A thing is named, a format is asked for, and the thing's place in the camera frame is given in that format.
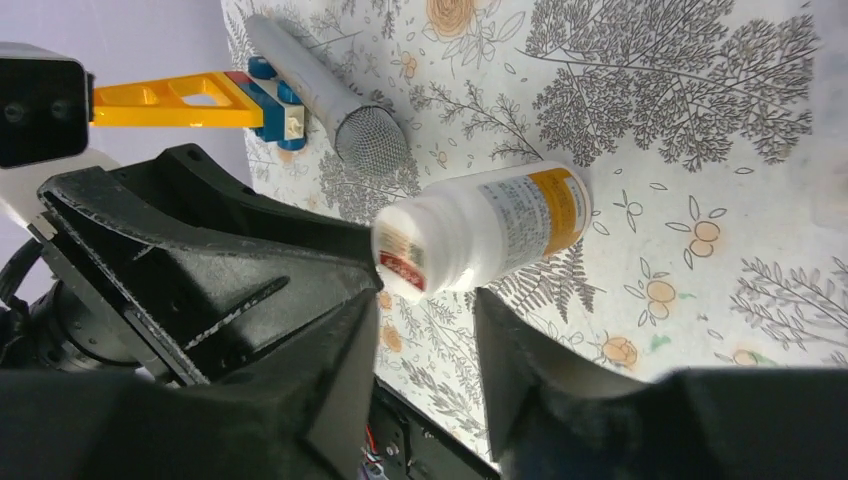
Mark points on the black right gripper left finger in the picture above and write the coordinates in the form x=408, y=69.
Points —
x=298, y=413

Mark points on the grey cylindrical tool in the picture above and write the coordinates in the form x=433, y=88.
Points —
x=364, y=135

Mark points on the white orange pill bottle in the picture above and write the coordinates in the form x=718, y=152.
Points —
x=466, y=232

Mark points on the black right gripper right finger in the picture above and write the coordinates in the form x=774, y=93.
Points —
x=553, y=414

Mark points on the yellow blue toy blocks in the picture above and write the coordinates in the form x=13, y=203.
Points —
x=256, y=99

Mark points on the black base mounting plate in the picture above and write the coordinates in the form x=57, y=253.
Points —
x=402, y=443

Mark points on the clear plastic pill organizer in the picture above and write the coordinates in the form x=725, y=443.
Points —
x=829, y=142

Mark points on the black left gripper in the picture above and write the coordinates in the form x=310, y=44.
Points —
x=171, y=268

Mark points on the floral patterned table mat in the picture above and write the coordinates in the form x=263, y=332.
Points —
x=689, y=121

